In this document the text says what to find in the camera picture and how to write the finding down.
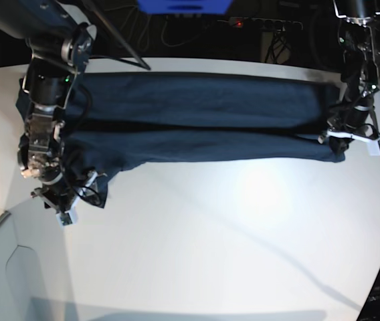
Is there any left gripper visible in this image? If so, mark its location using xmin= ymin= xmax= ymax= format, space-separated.
xmin=324 ymin=103 xmax=379 ymax=137

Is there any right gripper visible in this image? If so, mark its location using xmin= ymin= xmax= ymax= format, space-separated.
xmin=31 ymin=167 xmax=106 ymax=214

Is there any black power strip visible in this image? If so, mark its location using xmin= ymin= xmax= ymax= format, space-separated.
xmin=218 ymin=17 xmax=304 ymax=32

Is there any dark blue t-shirt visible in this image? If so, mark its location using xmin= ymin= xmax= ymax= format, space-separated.
xmin=15 ymin=70 xmax=349 ymax=210

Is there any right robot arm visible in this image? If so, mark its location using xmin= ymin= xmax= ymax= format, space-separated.
xmin=0 ymin=1 xmax=148 ymax=218

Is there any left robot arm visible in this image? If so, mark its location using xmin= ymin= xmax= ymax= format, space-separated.
xmin=322 ymin=1 xmax=380 ymax=142

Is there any blue plastic bin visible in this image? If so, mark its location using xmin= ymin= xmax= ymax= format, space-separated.
xmin=137 ymin=0 xmax=232 ymax=15

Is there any grey looped cable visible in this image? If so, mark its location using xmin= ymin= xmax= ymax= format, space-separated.
xmin=114 ymin=13 xmax=211 ymax=48

